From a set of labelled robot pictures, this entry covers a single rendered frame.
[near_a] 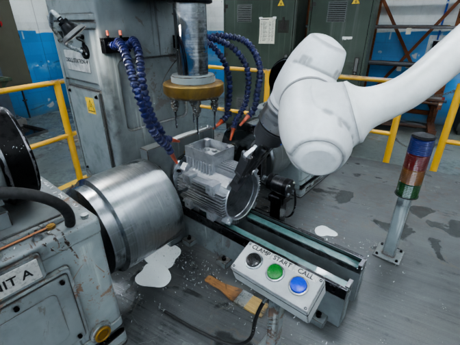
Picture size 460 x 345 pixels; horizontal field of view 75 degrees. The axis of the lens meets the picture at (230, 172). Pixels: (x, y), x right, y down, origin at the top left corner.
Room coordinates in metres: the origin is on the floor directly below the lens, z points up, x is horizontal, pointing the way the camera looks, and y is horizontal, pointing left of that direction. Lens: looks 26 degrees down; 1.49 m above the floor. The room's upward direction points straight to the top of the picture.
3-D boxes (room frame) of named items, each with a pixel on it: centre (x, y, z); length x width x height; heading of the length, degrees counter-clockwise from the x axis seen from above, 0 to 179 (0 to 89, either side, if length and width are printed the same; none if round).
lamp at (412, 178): (0.78, -0.53, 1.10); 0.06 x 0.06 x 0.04
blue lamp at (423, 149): (0.78, -0.53, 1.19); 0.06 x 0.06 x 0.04
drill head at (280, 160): (1.15, -0.14, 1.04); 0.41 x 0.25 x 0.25; 140
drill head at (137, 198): (0.63, 0.31, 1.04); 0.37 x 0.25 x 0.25; 140
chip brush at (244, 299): (0.61, -0.01, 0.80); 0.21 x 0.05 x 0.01; 54
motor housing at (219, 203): (0.86, 0.04, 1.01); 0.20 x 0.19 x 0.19; 49
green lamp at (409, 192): (0.78, -0.53, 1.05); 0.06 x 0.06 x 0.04
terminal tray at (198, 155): (0.89, 0.07, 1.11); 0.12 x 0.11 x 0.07; 49
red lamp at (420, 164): (0.78, -0.53, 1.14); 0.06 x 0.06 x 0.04
